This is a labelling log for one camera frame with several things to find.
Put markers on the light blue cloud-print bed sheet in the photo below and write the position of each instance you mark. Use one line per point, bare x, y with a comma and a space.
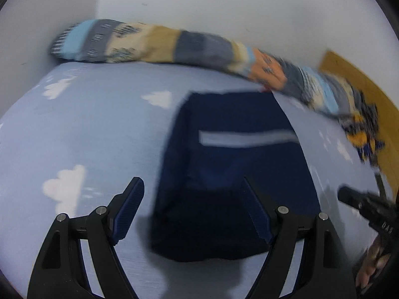
93, 124

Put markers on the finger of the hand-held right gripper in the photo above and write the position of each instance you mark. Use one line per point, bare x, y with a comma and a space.
350, 196

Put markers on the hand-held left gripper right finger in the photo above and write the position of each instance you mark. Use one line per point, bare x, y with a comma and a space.
258, 211

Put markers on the navy blue garment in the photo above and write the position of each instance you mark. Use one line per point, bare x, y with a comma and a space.
233, 168

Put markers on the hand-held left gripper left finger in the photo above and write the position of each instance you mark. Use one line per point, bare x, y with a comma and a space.
128, 208

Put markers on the patchwork quilt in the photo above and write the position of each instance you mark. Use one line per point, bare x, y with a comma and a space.
193, 45

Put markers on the yellow and blue printed cloth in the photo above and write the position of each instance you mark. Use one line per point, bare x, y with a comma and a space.
361, 138

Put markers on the person's right hand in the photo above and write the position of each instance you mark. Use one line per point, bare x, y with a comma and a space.
372, 264

